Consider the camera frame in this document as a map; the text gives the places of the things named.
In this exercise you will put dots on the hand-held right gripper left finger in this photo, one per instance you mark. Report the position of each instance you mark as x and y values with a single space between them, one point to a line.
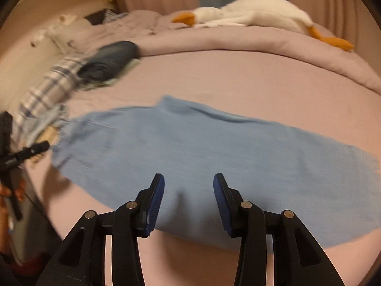
156 204

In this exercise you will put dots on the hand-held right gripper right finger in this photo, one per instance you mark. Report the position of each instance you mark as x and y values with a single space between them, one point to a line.
221 204

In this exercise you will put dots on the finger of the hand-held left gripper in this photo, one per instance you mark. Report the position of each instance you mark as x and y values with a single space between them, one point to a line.
32 152

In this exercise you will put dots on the light blue denim pants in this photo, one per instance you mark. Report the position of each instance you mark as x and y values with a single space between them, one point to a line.
184 155

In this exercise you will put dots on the person's left hand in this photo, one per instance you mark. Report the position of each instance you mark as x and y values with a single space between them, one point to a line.
20 192

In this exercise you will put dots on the plaid pillow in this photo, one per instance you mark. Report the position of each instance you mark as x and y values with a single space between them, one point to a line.
50 86

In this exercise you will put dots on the folded dark blue jeans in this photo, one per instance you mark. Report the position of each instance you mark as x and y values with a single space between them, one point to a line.
110 58

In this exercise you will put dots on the pink bed sheet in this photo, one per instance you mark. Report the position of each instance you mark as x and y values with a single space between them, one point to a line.
238 77

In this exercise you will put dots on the dark cloth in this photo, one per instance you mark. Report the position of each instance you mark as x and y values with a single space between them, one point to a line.
96 18

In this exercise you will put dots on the blue striped shirt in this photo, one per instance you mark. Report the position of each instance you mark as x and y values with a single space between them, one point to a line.
114 15

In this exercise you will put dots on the pink duvet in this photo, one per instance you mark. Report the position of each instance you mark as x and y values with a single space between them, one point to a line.
238 40

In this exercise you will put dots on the white goose plush toy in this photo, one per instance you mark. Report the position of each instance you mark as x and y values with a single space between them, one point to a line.
259 13

